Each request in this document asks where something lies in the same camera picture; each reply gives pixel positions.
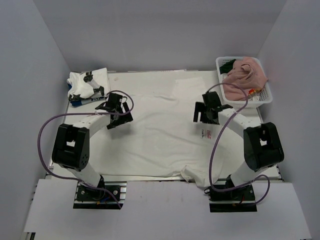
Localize dark green t-shirt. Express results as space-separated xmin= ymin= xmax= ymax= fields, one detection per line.
xmin=219 ymin=59 xmax=236 ymax=74

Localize pink t-shirt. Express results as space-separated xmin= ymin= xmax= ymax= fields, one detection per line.
xmin=222 ymin=56 xmax=268 ymax=101

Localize white red-print t-shirt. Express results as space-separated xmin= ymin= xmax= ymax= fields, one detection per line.
xmin=90 ymin=77 xmax=243 ymax=187

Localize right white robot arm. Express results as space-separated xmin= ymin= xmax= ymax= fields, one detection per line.
xmin=193 ymin=91 xmax=285 ymax=200

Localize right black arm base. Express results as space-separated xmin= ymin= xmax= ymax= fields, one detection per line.
xmin=204 ymin=185 xmax=257 ymax=213

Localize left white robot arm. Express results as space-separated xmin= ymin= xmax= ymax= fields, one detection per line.
xmin=51 ymin=92 xmax=133 ymax=200

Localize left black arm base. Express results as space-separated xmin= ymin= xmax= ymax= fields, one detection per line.
xmin=73 ymin=182 xmax=127 ymax=210

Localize folded blue t-shirt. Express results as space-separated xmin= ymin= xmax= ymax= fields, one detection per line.
xmin=67 ymin=84 xmax=105 ymax=107

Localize folded white printed t-shirt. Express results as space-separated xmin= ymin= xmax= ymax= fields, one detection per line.
xmin=66 ymin=67 xmax=111 ymax=102

